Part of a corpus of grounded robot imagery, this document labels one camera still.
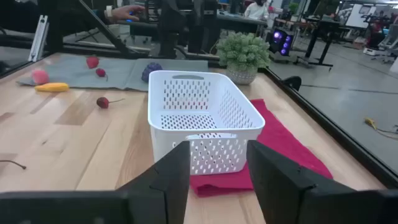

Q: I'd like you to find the silver aluminium extrusion bar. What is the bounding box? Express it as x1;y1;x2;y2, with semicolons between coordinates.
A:
27;14;50;63

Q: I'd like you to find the black rounded clamp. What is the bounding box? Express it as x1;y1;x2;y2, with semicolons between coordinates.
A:
281;75;303;93

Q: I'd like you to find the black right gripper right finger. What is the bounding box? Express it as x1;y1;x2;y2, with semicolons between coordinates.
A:
246;139;398;224

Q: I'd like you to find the grey cloth mat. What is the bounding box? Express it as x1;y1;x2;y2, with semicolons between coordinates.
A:
16;54;210;93

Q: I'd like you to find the yellow floor cable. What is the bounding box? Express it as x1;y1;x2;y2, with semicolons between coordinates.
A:
364;117;398;140

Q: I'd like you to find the person's hand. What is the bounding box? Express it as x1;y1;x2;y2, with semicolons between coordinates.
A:
110;4;146;23

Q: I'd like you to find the red cloth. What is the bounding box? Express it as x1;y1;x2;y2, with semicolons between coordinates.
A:
188;98;334;198

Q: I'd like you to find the dark red toy cherry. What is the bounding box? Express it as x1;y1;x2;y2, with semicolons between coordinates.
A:
96;96;126;110
95;67;109;82

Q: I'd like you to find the purple toy grape bunch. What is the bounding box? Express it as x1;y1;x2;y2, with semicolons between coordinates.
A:
141;62;164;83

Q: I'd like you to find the green plant in patterned pot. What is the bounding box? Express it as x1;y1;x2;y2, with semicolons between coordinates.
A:
216;30;272;86

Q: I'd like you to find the black background desk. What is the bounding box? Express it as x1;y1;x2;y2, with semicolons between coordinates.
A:
295;17;352;68

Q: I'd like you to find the pink toy peach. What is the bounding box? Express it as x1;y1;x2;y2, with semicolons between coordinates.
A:
30;68;50;86

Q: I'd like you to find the red toy strawberry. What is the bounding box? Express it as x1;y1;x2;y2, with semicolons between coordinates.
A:
86;55;100;70

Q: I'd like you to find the grey desk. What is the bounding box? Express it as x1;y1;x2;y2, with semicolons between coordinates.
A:
118;14;269;35

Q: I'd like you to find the yellow elongated toy vegetable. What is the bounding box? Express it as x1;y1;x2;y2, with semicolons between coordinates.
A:
34;82;70;93

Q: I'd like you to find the computer tower with purple lights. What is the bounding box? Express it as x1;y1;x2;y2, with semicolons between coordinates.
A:
267;27;295;57

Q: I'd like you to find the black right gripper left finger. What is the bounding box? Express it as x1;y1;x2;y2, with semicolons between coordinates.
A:
0;141;192;224

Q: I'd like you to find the white perforated plastic basket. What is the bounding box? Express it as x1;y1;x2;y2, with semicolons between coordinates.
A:
147;70;266;176

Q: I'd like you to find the whiteboard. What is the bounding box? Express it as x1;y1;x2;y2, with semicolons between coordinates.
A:
345;2;374;29

